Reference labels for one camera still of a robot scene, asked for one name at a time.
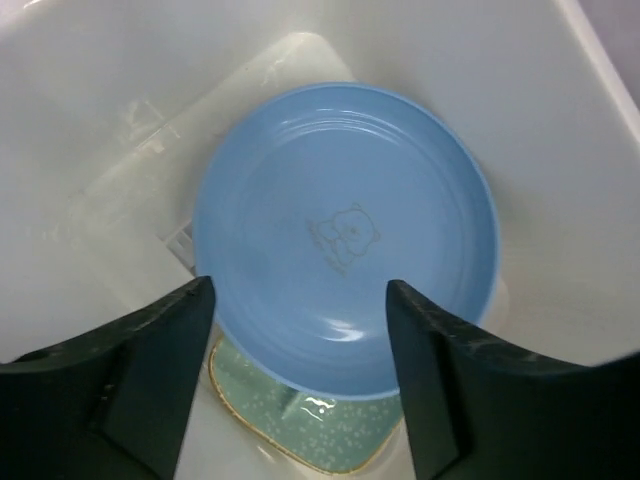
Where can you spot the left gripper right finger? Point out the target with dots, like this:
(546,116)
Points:
(479,407)

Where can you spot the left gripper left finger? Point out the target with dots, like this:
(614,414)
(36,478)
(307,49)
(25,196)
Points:
(112,403)

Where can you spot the teal rectangular ceramic plate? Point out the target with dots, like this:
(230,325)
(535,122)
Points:
(335,437)

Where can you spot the blue round plate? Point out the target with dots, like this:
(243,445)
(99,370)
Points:
(314,202)

